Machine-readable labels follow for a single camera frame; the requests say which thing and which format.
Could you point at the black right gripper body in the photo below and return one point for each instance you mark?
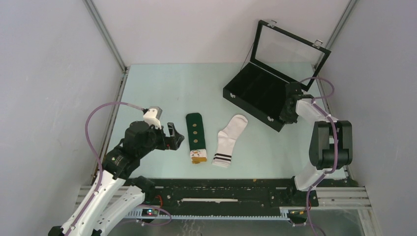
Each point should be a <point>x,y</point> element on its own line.
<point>286,116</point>

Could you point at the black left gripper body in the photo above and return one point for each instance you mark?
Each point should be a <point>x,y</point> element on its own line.
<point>156,141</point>

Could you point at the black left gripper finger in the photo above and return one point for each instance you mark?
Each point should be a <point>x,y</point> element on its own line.
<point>174,134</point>
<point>171,143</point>

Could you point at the black display case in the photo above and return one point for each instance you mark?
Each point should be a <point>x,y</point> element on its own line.
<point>277,58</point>

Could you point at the white sock with black stripes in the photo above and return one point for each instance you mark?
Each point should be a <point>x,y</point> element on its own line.
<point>226,140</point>

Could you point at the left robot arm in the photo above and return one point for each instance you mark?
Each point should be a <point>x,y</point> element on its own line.
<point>95,216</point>

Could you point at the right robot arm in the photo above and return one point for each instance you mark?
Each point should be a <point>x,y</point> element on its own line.
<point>331,145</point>

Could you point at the green snowman sock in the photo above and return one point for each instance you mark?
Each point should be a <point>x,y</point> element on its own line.
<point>196,138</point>

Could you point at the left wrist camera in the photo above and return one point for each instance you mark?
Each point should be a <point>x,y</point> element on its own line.
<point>152,116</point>

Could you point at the right aluminium frame post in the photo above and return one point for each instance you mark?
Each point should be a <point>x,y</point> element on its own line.
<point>341,23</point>

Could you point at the aluminium frame post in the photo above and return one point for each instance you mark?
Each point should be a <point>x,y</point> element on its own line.
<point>97,19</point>
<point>341,23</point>

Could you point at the left aluminium frame post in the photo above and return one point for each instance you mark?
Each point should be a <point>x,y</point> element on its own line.
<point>97,19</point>

